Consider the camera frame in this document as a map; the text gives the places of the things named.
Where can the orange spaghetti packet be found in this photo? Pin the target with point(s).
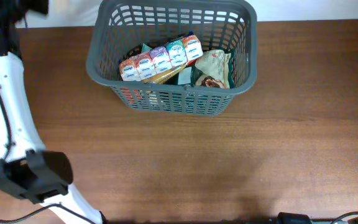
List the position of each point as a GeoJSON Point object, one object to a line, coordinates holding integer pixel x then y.
{"type": "Point", "coordinates": [163, 77]}

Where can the green Nescafe coffee bag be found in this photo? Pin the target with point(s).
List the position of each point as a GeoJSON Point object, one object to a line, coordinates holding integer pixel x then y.
{"type": "Point", "coordinates": [214, 69]}

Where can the Kleenex tissue multipack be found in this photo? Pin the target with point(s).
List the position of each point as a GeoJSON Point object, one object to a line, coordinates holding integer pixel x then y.
{"type": "Point", "coordinates": [160, 59]}

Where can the teal torn wrapper piece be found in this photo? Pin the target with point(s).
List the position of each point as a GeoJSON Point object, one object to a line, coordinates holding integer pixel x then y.
{"type": "Point", "coordinates": [145, 48]}

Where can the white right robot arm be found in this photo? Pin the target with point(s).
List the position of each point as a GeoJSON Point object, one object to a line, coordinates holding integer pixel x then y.
{"type": "Point", "coordinates": [292, 218]}

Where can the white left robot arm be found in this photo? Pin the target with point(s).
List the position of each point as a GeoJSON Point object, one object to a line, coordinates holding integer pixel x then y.
{"type": "Point", "coordinates": [28, 171]}

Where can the grey plastic basket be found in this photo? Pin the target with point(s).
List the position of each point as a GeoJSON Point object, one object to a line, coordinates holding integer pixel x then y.
{"type": "Point", "coordinates": [123, 27]}

